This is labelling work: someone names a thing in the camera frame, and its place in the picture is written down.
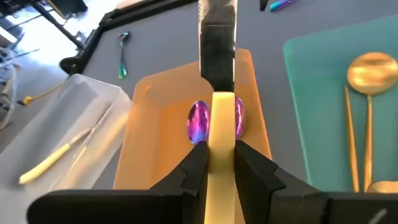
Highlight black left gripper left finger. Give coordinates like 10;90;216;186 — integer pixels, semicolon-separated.
26;141;210;224

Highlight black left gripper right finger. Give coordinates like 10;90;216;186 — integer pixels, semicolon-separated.
234;140;398;224

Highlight gold spoon bowl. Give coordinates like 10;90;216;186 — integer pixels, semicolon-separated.
366;180;398;194

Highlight gold thin utensil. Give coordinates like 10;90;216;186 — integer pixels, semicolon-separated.
343;85;361;194

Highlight orange plastic bin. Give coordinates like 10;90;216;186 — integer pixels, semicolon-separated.
113;48;273;191

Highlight clear plastic bin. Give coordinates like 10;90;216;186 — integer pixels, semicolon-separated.
0;73;133;224

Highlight teal plastic bin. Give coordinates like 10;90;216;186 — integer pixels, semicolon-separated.
282;14;398;194

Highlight small teal iridescent spoon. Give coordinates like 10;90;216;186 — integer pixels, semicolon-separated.
117;30;132;80

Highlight gold round spoon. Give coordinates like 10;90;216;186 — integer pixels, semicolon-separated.
346;52;398;192

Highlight black corner clamp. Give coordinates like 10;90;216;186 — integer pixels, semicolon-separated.
58;55;82;76

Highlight black perforated panel stand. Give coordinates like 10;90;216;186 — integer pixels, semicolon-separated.
0;0;88;51

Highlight blue iridescent long utensil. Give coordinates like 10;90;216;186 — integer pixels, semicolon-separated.
269;0;297;13

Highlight cream handled thin utensil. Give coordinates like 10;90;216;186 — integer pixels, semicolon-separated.
18;105;116;185

